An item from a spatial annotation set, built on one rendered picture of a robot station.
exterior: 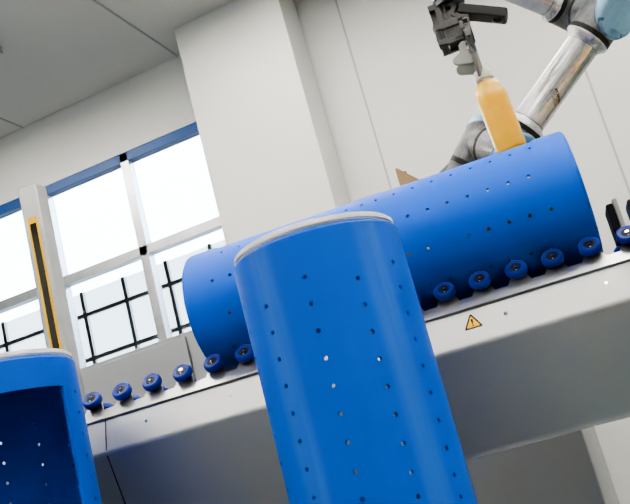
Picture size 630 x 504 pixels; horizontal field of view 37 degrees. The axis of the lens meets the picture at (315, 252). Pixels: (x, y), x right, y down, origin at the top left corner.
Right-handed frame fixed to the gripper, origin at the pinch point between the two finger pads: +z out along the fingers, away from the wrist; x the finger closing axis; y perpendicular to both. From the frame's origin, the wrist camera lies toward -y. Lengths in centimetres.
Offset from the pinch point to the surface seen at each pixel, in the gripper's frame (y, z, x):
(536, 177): -3.5, 32.6, 19.6
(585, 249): -8, 49, 17
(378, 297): 26, 55, 67
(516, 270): 6, 49, 17
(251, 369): 65, 52, 18
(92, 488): 94, 69, 40
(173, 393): 83, 52, 18
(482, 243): 10.7, 41.9, 18.5
